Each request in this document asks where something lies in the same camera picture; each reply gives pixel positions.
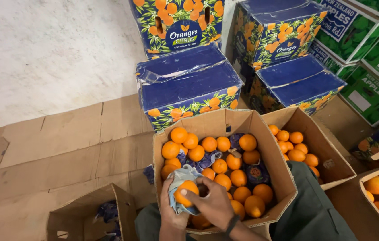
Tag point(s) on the flattened brown cardboard sheets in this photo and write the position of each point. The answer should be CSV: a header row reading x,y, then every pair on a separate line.
x,y
59,150

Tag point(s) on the purple fruit wrappers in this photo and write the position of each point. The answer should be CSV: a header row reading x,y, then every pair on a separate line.
x,y
108,212

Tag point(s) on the orange fruit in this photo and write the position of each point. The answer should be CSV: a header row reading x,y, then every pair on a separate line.
x,y
185,192

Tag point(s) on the purple fruit wrapper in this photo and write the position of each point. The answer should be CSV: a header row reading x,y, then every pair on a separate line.
x,y
149,174
257,174
204,160
235,140

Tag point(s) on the person's right leg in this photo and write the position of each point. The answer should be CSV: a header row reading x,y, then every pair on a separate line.
x,y
310,211

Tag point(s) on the person's left leg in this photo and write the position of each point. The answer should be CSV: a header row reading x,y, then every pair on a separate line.
x,y
147,224

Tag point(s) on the person's leg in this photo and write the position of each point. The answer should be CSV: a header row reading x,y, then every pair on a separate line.
x,y
310,211
147,224

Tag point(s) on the black wristband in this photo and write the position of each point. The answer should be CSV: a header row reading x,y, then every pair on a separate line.
x,y
232,225

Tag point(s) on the blue orange-print carton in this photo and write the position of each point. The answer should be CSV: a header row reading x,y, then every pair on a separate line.
x,y
300,83
189,87
273,33
176,30

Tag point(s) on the small open cardboard box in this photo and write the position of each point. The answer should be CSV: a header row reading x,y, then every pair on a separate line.
x,y
75,217

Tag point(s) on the light blue cloth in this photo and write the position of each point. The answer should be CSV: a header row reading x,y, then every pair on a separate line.
x,y
180,174

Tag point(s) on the person's right hand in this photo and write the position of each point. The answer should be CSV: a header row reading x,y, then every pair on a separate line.
x,y
214,206

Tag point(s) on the person's left hand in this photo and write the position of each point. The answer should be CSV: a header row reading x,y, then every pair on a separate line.
x,y
169,214

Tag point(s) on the stack of green cartons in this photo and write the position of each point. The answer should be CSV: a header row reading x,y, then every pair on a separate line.
x,y
370,50

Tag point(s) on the person's left fingers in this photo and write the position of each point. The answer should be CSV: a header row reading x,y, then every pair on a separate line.
x,y
166,189

